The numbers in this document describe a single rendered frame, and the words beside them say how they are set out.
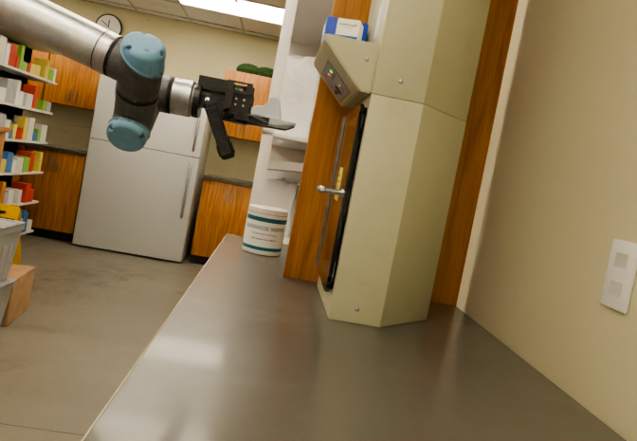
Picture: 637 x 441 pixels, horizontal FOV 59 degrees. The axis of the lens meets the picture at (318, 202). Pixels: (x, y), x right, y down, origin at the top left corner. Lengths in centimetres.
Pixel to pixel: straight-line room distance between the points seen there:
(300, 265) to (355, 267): 39
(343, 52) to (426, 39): 17
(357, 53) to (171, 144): 504
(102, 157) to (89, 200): 47
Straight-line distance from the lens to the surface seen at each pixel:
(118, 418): 67
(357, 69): 117
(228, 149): 118
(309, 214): 152
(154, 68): 103
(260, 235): 181
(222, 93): 119
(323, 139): 152
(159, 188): 615
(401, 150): 117
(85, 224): 637
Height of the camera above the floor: 123
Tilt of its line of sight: 3 degrees down
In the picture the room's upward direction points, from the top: 11 degrees clockwise
